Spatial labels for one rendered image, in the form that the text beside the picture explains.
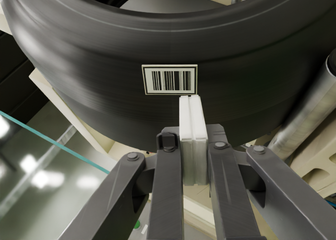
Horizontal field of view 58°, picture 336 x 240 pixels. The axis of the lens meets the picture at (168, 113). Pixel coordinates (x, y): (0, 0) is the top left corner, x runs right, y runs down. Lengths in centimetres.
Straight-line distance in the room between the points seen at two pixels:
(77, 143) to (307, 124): 1067
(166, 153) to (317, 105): 32
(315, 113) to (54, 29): 36
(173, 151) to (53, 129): 1147
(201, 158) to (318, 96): 29
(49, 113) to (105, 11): 1169
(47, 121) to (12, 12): 1142
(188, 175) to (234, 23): 23
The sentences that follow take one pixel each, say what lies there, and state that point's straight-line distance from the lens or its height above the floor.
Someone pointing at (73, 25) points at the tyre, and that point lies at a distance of 39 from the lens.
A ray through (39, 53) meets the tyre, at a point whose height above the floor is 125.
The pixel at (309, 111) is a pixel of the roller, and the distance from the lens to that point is 46.
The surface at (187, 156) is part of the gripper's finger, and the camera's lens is 16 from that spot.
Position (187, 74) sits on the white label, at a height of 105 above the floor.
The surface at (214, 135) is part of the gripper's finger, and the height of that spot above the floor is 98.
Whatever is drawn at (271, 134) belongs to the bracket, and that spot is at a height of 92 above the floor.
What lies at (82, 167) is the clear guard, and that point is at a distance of 114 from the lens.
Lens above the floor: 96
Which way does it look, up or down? 15 degrees up
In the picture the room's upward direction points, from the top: 65 degrees counter-clockwise
